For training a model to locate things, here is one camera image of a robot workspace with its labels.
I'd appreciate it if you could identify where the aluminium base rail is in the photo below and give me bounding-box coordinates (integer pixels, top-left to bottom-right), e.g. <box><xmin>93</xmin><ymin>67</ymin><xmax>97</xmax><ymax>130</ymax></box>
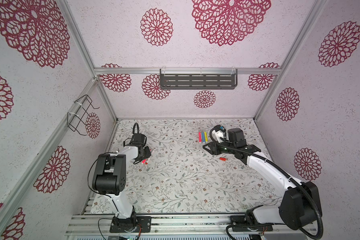
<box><xmin>63</xmin><ymin>213</ymin><xmax>300</xmax><ymax>240</ymax></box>

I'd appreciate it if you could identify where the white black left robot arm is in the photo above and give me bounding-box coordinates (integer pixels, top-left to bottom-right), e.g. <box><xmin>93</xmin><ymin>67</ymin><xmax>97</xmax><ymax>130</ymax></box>
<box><xmin>90</xmin><ymin>134</ymin><xmax>152</xmax><ymax>235</ymax></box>

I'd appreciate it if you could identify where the black wire wall basket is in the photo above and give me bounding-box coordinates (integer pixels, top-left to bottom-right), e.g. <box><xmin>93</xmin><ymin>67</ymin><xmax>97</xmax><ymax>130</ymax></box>
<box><xmin>66</xmin><ymin>95</ymin><xmax>101</xmax><ymax>139</ymax></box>

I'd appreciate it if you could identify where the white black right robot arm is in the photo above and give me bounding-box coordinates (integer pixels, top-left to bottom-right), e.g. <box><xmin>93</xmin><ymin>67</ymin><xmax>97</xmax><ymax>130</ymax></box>
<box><xmin>203</xmin><ymin>125</ymin><xmax>324</xmax><ymax>239</ymax></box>

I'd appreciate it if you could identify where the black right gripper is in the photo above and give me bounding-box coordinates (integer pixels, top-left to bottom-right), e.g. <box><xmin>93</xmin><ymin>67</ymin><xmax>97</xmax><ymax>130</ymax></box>
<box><xmin>202</xmin><ymin>139</ymin><xmax>236</xmax><ymax>156</ymax></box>

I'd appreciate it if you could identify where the dark grey wall shelf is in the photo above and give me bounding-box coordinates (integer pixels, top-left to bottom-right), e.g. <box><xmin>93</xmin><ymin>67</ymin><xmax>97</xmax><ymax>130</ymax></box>
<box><xmin>159</xmin><ymin>69</ymin><xmax>238</xmax><ymax>90</ymax></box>

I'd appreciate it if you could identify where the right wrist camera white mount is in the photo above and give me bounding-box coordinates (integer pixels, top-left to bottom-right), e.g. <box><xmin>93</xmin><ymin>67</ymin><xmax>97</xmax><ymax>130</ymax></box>
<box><xmin>212</xmin><ymin>125</ymin><xmax>227</xmax><ymax>143</ymax></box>

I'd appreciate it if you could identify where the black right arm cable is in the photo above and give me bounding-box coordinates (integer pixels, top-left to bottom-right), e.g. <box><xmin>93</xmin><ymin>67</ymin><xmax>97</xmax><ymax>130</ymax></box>
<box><xmin>209</xmin><ymin>125</ymin><xmax>323</xmax><ymax>240</ymax></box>

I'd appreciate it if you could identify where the yellow highlighter pen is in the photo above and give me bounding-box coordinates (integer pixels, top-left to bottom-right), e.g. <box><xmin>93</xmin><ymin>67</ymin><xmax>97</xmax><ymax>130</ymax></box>
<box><xmin>204</xmin><ymin>132</ymin><xmax>208</xmax><ymax>143</ymax></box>

